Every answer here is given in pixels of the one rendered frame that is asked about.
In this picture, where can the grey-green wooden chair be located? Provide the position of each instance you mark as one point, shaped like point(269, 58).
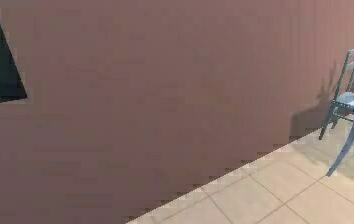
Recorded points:
point(344, 96)

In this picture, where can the pale blue table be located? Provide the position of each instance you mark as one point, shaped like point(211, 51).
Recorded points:
point(350, 140)

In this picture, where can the dark window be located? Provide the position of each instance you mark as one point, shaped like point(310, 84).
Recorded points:
point(0, 70)

